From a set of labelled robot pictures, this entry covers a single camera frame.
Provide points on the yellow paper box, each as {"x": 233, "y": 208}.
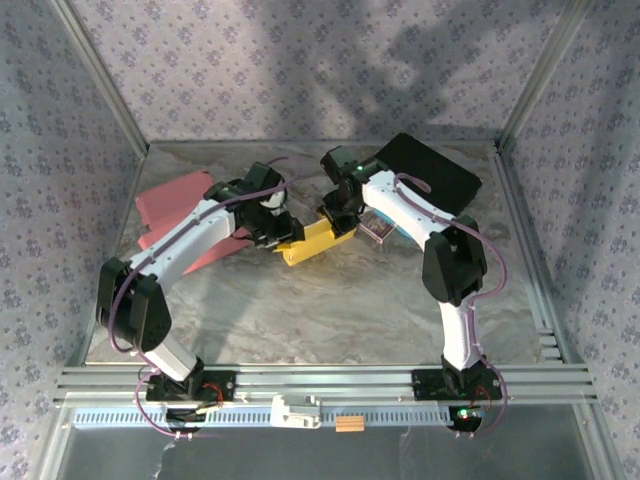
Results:
{"x": 310, "y": 245}

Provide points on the pink paper box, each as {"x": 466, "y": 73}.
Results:
{"x": 165, "y": 200}

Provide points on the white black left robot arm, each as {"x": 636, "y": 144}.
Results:
{"x": 190, "y": 240}

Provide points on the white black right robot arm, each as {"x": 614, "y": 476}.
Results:
{"x": 400, "y": 210}

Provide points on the small purple card box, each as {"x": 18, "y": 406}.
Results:
{"x": 377, "y": 227}

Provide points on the light blue tube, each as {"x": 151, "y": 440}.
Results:
{"x": 402, "y": 232}

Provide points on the black hard case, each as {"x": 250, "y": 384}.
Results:
{"x": 440, "y": 175}

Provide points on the white connector block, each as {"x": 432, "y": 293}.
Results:
{"x": 295, "y": 415}

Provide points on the orange terminal block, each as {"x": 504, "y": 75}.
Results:
{"x": 350, "y": 425}

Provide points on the grey metal bottom panel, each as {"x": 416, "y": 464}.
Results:
{"x": 325, "y": 455}

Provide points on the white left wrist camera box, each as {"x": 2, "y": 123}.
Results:
{"x": 274, "y": 201}

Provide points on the aluminium back rail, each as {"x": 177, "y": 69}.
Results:
{"x": 300, "y": 144}

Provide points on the aluminium left side rail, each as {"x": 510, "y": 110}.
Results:
{"x": 116, "y": 235}

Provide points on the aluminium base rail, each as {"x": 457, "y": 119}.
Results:
{"x": 325, "y": 380}

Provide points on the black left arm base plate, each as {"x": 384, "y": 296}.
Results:
{"x": 227, "y": 387}

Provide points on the aluminium right side rail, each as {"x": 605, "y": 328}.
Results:
{"x": 522, "y": 210}

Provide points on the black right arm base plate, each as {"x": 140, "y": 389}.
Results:
{"x": 425, "y": 385}

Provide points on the aluminium left corner post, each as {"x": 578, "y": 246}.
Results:
{"x": 101, "y": 75}

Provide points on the aluminium corner post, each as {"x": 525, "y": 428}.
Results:
{"x": 544, "y": 75}
{"x": 101, "y": 75}

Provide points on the aluminium right corner post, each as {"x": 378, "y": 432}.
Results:
{"x": 544, "y": 75}

